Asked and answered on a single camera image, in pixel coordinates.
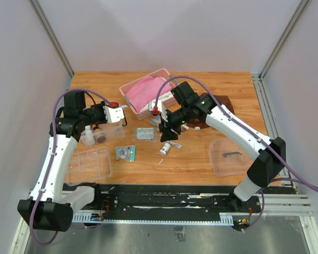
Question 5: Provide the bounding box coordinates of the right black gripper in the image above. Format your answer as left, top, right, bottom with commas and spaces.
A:
158, 105, 191, 142

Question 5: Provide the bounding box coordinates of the green white bandage packet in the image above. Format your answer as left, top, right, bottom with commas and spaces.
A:
149, 117, 161, 126

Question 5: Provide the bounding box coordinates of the white medicine bottle green label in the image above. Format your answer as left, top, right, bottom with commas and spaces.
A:
83, 125, 95, 146

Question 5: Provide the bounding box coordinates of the teal plaster packet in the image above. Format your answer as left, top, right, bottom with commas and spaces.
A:
116, 146, 136, 162

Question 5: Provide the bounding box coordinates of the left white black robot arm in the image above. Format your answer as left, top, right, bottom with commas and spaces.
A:
17, 88, 111, 233

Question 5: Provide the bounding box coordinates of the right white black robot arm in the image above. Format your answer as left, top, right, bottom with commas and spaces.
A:
149, 81, 286, 212

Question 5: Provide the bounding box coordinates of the clear plastic medicine box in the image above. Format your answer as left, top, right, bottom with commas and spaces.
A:
80, 117, 127, 147

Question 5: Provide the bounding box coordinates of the small bandage roll packet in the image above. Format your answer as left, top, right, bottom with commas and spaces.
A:
158, 141, 172, 156

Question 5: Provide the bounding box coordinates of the thin white sachet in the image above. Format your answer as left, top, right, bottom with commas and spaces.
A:
170, 142, 181, 149

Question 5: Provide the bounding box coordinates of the brown glass bottle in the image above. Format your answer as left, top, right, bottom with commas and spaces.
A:
93, 125, 106, 144

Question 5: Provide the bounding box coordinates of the white folded cloth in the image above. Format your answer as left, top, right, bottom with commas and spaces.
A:
140, 92, 176, 112

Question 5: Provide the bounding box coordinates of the pink plastic basket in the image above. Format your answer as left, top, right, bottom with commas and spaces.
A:
119, 68, 172, 121

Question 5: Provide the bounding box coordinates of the pink folded cloth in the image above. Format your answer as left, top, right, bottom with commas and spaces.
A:
126, 75, 165, 113

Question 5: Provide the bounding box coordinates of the clear divided tray insert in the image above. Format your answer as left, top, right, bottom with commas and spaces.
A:
64, 147, 112, 186

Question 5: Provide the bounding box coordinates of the clear box lid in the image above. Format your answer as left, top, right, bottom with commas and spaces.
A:
209, 138, 253, 177

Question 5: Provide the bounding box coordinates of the brown towel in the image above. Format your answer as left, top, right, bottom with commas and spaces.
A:
186, 93, 235, 129

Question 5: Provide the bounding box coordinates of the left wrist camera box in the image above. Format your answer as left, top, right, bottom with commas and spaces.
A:
103, 106, 125, 123

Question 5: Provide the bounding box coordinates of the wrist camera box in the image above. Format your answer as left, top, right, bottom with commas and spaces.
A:
103, 106, 125, 123
148, 100, 167, 121

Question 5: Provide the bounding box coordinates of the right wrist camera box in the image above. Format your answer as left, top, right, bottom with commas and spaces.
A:
148, 100, 167, 121

